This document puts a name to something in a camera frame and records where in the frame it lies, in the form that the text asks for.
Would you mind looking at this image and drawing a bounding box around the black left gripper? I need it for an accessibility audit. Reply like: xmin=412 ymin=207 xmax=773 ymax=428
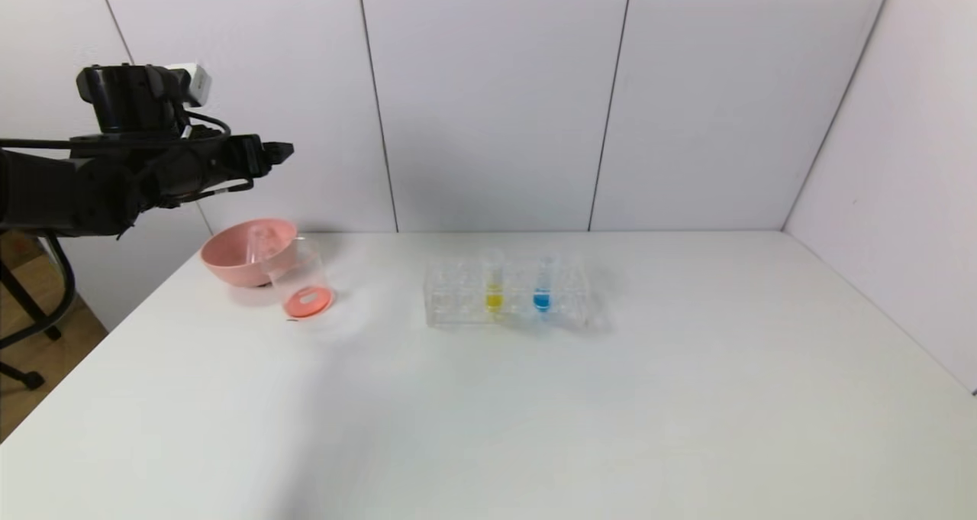
xmin=193 ymin=134 xmax=295 ymax=189

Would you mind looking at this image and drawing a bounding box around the test tube with red pigment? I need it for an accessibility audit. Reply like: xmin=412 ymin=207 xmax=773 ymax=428
xmin=245 ymin=225 xmax=280 ymax=270

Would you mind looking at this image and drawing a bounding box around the clear acrylic test tube rack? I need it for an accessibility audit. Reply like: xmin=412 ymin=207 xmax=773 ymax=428
xmin=424 ymin=250 xmax=595 ymax=331

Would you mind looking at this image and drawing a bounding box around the test tube with yellow pigment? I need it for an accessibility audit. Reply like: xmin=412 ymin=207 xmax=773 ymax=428
xmin=482 ymin=249 xmax=507 ymax=317

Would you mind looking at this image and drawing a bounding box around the test tube with blue pigment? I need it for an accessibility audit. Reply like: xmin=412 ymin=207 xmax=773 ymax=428
xmin=531 ymin=251 xmax=554 ymax=315

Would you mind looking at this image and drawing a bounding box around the pink plastic bowl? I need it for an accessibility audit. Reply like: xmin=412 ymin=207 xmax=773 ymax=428
xmin=201 ymin=218 xmax=300 ymax=289

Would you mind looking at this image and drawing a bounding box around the black tripod stand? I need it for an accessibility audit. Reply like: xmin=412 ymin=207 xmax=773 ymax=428
xmin=0 ymin=257 xmax=63 ymax=392

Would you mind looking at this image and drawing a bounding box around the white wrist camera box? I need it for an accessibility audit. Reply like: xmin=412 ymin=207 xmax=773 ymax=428
xmin=169 ymin=63 xmax=213 ymax=108

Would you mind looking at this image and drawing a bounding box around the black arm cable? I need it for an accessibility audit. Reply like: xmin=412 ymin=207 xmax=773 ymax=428
xmin=0 ymin=234 xmax=78 ymax=350

